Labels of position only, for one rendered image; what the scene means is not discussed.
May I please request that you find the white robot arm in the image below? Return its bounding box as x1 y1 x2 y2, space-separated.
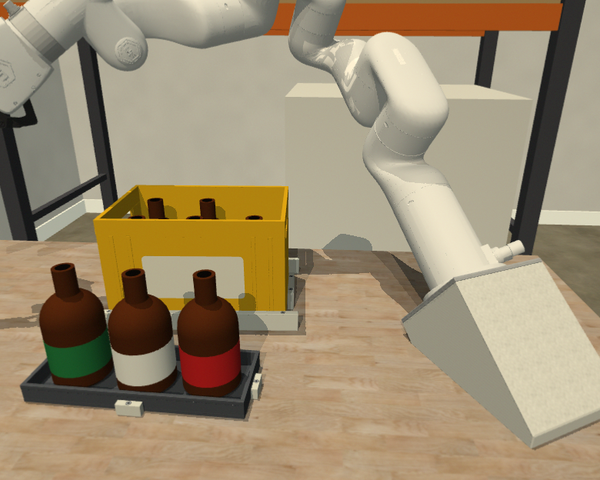
3 0 525 301

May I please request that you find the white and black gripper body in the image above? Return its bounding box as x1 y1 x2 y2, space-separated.
0 17 54 115

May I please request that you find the yellow crate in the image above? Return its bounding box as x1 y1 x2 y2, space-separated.
93 185 288 311

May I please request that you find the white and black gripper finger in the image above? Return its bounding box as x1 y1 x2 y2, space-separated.
0 99 38 128

